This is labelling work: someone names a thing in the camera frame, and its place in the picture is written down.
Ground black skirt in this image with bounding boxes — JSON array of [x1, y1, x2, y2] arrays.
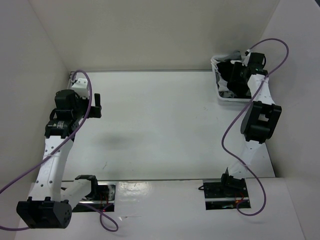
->
[[217, 61, 250, 98]]

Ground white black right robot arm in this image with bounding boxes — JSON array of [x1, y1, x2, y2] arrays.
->
[[219, 52, 282, 197]]

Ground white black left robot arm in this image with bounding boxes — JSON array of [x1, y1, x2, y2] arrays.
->
[[16, 89, 102, 229]]

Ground grey skirt in basket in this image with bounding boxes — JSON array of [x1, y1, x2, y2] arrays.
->
[[219, 50, 242, 62]]

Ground white laundry basket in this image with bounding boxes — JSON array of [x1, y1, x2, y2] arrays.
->
[[210, 53, 250, 103]]

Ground white skirt in basket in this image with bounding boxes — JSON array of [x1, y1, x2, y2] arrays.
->
[[211, 56, 248, 99]]

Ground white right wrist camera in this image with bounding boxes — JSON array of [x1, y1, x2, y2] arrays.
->
[[242, 49, 251, 67]]

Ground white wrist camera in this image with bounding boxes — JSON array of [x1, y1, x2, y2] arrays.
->
[[70, 78, 90, 99], [242, 49, 251, 67]]

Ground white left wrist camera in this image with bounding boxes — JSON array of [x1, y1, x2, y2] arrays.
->
[[70, 78, 90, 99]]

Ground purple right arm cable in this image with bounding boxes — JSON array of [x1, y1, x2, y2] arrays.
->
[[221, 37, 291, 216]]

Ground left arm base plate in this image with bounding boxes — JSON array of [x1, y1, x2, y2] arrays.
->
[[72, 181, 117, 213]]

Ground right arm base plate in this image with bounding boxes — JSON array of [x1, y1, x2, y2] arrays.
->
[[198, 180, 251, 211]]

